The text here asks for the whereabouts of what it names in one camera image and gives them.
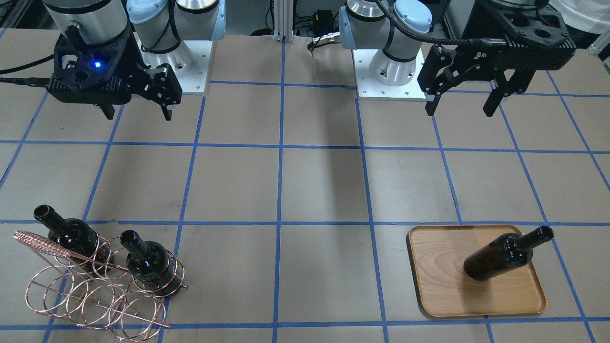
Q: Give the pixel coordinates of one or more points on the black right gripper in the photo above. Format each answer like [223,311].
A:
[137,70]

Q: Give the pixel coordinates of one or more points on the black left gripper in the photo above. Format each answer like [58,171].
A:
[469,61]

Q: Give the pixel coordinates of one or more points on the dark wine bottle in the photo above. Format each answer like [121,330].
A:
[505,253]
[147,261]
[71,233]

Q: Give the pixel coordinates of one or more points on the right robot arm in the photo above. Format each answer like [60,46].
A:
[159,26]

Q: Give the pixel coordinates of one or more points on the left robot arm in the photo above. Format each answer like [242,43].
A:
[398,30]

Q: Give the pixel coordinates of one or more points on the wooden tray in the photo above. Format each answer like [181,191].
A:
[437,254]

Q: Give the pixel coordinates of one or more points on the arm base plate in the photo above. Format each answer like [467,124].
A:
[382,79]
[191,63]

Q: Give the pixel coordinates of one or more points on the aluminium frame post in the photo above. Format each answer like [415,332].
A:
[283,20]

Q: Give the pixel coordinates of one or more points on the copper wire bottle basket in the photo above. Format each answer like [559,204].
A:
[109,298]

